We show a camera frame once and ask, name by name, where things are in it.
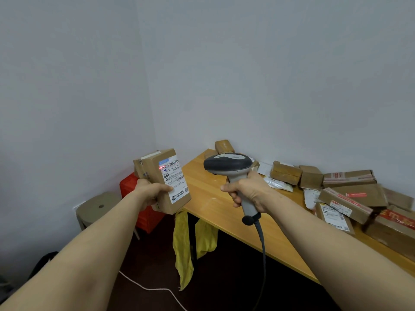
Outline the person's left hand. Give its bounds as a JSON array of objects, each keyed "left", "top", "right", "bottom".
[{"left": 133, "top": 178, "right": 174, "bottom": 211}]

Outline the person's right hand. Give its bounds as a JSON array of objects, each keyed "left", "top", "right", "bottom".
[{"left": 220, "top": 170, "right": 277, "bottom": 214}]

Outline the white-labelled cardboard parcel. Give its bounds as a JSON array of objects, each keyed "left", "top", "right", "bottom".
[{"left": 133, "top": 148, "right": 192, "bottom": 215}]

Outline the grey handheld barcode scanner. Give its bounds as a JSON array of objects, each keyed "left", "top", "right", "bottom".
[{"left": 203, "top": 153, "right": 262, "bottom": 226}]

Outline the person's left forearm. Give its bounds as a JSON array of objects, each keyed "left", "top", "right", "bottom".
[{"left": 0, "top": 190, "right": 147, "bottom": 311}]

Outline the person's right forearm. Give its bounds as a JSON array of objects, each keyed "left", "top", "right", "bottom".
[{"left": 259, "top": 190, "right": 415, "bottom": 311}]

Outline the red plastic crate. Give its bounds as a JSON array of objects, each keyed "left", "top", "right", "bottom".
[{"left": 119, "top": 173, "right": 166, "bottom": 234}]

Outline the white plastic mailer bag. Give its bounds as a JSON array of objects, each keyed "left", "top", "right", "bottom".
[
  {"left": 263, "top": 176, "right": 294, "bottom": 193},
  {"left": 303, "top": 188, "right": 322, "bottom": 211}
]

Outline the yellow cloth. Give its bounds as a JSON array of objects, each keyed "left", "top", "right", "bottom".
[{"left": 172, "top": 209, "right": 219, "bottom": 291}]

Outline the beige round stool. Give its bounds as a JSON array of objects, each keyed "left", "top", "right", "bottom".
[{"left": 75, "top": 192, "right": 141, "bottom": 241}]

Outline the pile of cardboard boxes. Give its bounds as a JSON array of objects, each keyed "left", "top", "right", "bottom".
[{"left": 204, "top": 139, "right": 415, "bottom": 262}]

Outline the grey scanner cable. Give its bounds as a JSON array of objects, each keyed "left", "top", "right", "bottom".
[{"left": 252, "top": 220, "right": 267, "bottom": 311}]

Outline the white floor cable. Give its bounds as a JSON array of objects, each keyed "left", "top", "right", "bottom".
[{"left": 118, "top": 270, "right": 189, "bottom": 311}]

